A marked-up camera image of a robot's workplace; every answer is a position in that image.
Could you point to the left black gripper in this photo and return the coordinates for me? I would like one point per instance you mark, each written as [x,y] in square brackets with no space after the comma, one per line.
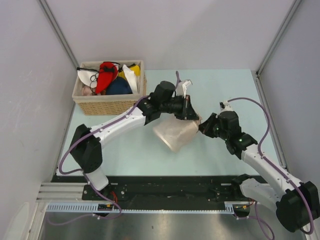
[187,112]

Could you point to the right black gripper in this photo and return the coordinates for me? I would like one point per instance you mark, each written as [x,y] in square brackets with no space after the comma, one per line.
[205,127]

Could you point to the white mesh laundry bag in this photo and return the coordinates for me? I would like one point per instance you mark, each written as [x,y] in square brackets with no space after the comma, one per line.
[176,133]

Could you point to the red bra black trim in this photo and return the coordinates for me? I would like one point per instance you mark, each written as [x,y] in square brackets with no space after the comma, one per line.
[108,71]

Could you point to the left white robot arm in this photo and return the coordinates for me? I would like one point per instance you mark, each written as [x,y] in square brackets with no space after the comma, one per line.
[88,142]

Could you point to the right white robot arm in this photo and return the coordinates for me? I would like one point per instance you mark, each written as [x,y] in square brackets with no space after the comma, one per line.
[295,203]

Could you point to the yellow bra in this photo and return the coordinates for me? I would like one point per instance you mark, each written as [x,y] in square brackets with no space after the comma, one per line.
[133,67]

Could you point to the navy blue bra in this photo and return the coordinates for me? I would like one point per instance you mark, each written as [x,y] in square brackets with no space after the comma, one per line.
[119,86]

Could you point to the pink beige bra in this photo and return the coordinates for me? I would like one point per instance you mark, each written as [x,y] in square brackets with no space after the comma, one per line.
[88,91]

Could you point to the white bra black trim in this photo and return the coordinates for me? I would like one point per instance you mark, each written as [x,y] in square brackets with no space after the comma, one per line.
[89,77]

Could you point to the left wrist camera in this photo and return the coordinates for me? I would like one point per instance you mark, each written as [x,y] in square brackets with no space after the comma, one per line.
[182,87]

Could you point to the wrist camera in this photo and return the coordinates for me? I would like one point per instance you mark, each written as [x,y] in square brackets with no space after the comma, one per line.
[182,87]
[225,107]

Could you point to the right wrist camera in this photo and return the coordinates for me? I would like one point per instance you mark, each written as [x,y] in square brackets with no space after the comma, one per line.
[225,107]

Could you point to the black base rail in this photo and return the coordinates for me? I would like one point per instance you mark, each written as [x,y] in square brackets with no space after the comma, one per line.
[169,192]

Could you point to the white slotted cable duct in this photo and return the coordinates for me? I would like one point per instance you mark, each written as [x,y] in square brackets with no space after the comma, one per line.
[103,208]

